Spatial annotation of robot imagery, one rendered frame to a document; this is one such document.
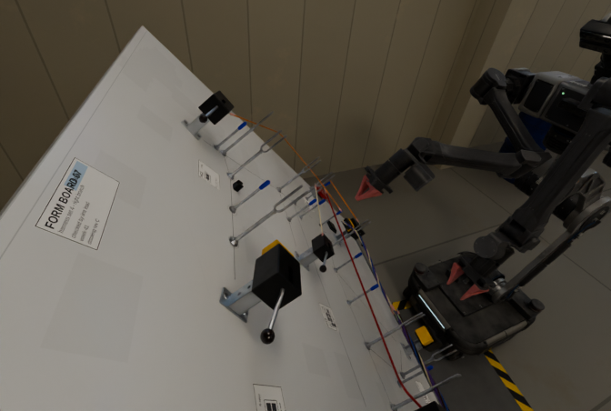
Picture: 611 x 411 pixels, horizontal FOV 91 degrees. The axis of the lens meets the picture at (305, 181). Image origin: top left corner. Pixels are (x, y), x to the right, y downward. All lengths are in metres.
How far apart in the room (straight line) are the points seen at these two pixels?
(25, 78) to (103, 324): 2.21
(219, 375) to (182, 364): 0.04
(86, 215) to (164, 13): 1.95
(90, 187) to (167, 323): 0.15
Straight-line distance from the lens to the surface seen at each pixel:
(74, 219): 0.34
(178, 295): 0.36
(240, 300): 0.39
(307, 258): 0.64
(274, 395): 0.41
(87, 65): 2.34
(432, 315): 2.06
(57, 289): 0.30
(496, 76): 1.40
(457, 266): 1.02
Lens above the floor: 1.82
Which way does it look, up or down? 37 degrees down
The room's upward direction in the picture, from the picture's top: 5 degrees clockwise
